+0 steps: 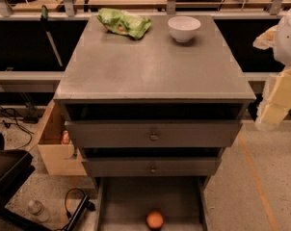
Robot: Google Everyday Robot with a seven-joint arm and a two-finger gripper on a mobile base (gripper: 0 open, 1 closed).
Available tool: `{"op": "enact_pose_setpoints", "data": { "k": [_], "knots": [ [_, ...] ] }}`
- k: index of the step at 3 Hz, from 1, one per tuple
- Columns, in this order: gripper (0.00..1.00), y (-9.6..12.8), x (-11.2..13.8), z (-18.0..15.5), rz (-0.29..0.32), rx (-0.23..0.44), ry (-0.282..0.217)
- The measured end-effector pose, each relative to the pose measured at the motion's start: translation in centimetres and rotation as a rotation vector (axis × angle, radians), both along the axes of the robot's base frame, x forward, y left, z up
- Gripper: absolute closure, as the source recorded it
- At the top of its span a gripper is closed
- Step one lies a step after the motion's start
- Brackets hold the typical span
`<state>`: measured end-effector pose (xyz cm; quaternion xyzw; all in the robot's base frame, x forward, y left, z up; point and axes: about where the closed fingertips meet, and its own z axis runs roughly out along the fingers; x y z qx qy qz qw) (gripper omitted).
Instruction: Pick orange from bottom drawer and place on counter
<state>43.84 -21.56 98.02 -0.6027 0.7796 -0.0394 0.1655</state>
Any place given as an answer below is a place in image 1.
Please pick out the white ceramic bowl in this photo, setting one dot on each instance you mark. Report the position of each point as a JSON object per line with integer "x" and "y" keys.
{"x": 183, "y": 28}

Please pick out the black chair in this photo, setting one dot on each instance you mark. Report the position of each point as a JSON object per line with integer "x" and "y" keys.
{"x": 15, "y": 168}

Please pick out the green chip bag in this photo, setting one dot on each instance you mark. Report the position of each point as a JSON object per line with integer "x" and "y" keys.
{"x": 123, "y": 23}

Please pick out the orange fruit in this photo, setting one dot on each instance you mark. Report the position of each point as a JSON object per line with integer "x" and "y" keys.
{"x": 154, "y": 220}

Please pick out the grey drawer cabinet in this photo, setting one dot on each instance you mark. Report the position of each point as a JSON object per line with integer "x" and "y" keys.
{"x": 112, "y": 78}

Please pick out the green handled tool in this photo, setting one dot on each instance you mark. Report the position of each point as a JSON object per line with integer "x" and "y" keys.
{"x": 44, "y": 21}

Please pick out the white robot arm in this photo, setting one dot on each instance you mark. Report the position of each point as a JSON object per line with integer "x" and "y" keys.
{"x": 282, "y": 41}

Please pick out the grey bottom drawer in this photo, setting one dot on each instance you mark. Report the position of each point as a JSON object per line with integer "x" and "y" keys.
{"x": 123, "y": 204}

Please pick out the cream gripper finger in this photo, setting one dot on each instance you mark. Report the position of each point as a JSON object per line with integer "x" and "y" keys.
{"x": 276, "y": 100}
{"x": 266, "y": 39}

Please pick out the grey top drawer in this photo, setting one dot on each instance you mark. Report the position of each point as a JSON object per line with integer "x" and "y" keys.
{"x": 208, "y": 133}

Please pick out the red can in box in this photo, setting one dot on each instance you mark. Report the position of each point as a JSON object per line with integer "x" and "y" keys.
{"x": 65, "y": 139}

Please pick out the grey middle drawer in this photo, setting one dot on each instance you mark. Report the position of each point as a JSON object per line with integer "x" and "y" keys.
{"x": 140, "y": 167}

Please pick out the wooden open box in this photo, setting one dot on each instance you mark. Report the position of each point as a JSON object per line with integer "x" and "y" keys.
{"x": 60, "y": 158}

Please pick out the clear plastic bottle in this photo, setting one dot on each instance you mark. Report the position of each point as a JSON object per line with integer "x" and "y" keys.
{"x": 38, "y": 211}

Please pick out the grey drawer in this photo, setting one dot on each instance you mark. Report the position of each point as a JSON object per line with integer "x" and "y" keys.
{"x": 140, "y": 167}
{"x": 208, "y": 133}
{"x": 123, "y": 204}

